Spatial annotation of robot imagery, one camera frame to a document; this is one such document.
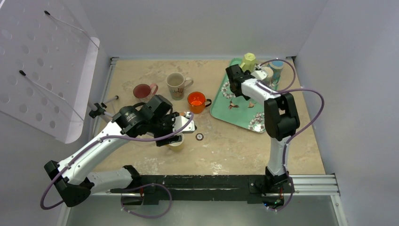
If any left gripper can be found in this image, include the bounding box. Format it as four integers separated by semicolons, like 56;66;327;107
148;112;182;146

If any blue mug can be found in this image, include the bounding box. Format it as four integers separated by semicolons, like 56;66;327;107
268;61;284;87

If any cream mug with coral print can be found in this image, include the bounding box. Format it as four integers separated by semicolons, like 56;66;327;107
166;73;194;100

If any beige dragon print mug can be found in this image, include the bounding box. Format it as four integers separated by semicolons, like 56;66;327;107
262;66;274;87

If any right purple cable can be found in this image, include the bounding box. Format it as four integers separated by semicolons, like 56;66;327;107
255;58;326;213

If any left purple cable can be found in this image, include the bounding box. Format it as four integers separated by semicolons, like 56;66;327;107
40;112;194;218

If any pink halloween mug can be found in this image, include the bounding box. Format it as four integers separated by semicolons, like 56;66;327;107
133;83;159;99

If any orange mug black handle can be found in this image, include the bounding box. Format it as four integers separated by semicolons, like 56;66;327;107
187;91;212;114

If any white perforated panel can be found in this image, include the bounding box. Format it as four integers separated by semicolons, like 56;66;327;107
0;0;100;144

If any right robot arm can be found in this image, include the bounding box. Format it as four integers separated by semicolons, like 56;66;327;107
225;65;300;192

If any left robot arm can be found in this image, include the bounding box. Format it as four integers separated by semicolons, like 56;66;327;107
40;95;196;210

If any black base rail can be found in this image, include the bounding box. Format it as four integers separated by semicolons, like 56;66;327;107
110;174;296;206

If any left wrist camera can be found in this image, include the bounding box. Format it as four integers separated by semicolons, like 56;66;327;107
172;116;197;133

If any green floral tray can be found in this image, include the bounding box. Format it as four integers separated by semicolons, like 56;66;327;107
210;74;266;133

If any purple cable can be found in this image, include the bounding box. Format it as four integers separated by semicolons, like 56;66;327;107
40;112;194;218
255;58;326;213

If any lime green mug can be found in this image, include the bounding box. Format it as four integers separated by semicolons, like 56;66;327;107
240;53;257;72

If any yellow mug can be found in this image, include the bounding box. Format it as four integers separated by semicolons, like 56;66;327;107
168;134;184;152

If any dark teal mug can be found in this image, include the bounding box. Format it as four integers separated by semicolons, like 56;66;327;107
133;102;154;120

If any aluminium frame rail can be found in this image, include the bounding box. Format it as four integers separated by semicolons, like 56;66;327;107
95;175;339;198

